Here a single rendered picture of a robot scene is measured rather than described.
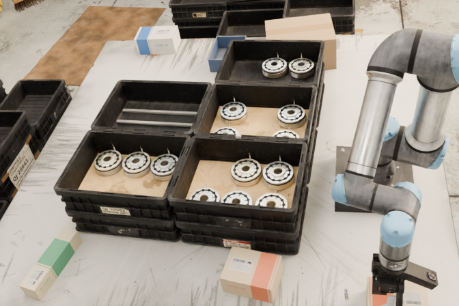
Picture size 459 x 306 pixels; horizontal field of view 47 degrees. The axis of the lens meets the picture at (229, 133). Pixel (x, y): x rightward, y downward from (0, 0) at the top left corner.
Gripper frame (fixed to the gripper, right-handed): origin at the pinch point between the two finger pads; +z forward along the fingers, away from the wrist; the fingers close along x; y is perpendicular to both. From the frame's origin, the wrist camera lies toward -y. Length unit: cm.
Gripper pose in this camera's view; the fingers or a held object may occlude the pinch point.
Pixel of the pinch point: (396, 301)
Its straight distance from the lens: 162.3
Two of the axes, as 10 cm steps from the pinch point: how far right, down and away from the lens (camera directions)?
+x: -1.6, 6.8, -7.1
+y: -9.8, -0.1, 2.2
